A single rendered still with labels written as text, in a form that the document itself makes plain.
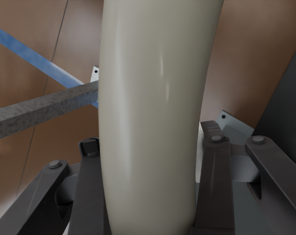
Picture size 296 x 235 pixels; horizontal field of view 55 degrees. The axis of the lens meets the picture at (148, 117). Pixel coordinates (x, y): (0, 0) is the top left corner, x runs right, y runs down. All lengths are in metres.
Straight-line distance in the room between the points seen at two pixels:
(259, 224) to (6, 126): 0.92
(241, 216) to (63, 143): 1.40
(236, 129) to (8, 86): 1.58
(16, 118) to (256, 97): 1.03
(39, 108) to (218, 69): 0.83
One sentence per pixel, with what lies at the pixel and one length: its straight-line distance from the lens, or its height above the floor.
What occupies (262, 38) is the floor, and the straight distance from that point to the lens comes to 1.37.
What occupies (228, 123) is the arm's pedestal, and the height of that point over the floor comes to 0.01.
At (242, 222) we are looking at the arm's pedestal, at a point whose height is 0.63.
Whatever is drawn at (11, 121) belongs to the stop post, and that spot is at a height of 0.69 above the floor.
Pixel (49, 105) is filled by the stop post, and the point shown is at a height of 0.49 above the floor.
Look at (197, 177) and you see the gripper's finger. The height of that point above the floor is 1.23.
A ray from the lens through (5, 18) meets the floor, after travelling 2.16.
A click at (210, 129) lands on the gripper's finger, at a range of 0.17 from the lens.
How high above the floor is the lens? 1.37
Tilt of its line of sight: 59 degrees down
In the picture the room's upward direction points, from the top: 123 degrees counter-clockwise
